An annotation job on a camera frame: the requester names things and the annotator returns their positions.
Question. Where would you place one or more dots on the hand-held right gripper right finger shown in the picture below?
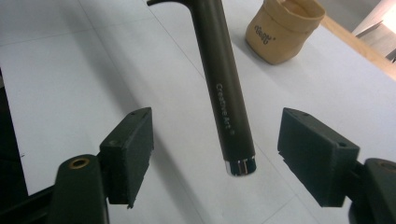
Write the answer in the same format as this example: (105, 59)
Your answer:
(317, 155)

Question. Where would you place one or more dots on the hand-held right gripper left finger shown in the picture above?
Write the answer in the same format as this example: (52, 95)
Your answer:
(129, 155)

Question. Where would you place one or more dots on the black pen with silver end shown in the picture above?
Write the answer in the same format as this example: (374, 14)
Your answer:
(221, 77)

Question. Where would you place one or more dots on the tan paper storage bag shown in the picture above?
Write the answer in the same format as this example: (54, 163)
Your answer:
(280, 34)

